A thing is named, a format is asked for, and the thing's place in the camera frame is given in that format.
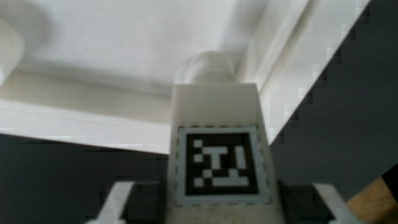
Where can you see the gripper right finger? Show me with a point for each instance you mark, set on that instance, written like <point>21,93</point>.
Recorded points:
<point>314,205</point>

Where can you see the white square table top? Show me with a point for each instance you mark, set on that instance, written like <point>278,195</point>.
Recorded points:
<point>92,52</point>

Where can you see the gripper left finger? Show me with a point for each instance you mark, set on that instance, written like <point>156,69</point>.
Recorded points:
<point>117,200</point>

